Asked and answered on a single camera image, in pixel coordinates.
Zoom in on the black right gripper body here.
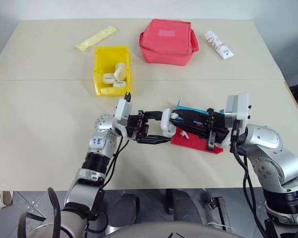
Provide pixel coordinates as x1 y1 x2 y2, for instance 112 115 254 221
201 108 230 151

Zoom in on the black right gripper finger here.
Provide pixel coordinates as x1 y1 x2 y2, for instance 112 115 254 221
169 119 207 136
172 110 209 122

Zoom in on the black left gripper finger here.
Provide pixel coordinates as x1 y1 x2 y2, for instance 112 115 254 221
136 134 172 146
144 111 164 122

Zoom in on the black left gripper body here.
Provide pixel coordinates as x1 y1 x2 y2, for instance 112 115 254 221
125 110 150 141

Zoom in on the white earbud case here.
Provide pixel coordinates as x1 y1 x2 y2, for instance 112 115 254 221
160 108 179 137
102 72 115 84
112 80 128 89
113 62 127 81

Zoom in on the closed white earbud case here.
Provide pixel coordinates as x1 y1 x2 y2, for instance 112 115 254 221
112 80 128 89
102 72 115 84
113 62 127 81

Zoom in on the yellow plastic bin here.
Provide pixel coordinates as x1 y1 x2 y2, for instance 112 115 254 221
93 45 133 96

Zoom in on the teal plastic holder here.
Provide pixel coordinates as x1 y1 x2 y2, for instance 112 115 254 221
175 100 225 123

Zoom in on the red plastic holder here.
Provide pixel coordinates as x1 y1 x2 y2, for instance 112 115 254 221
170 127 225 155

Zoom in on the dark rounded shape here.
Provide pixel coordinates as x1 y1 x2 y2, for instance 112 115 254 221
165 189 202 224
112 193 140 228

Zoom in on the white Dove tube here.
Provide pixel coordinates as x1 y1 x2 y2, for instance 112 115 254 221
204 30 235 60

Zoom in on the red fabric pouch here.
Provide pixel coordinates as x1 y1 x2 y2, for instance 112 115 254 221
139 18 200 66

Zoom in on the silver robot torso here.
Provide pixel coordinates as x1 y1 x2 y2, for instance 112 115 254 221
106 221 248 238

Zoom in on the pale yellow sachet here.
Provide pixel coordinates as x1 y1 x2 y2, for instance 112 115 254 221
74 25 118 53

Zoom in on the beige cardboard piece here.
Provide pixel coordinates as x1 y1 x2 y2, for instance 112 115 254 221
0 190 13 217

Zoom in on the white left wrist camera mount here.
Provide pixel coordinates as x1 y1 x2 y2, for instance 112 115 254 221
113 92 133 137

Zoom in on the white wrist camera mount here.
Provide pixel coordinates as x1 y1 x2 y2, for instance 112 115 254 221
113 92 133 137
224 92 252 130

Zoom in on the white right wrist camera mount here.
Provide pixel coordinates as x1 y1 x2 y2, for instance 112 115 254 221
224 92 252 130

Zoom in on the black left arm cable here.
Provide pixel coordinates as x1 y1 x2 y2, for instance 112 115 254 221
84 137 130 234

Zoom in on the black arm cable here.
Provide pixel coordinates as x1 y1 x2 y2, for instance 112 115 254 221
84 137 130 234
229 118 268 238

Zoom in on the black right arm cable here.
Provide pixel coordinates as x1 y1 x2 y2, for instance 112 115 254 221
229 118 268 238

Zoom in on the metal bracket on floor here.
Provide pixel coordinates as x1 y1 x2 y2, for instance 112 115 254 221
204 195 229 232

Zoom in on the black strap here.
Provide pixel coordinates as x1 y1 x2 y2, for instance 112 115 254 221
16 186 62 238

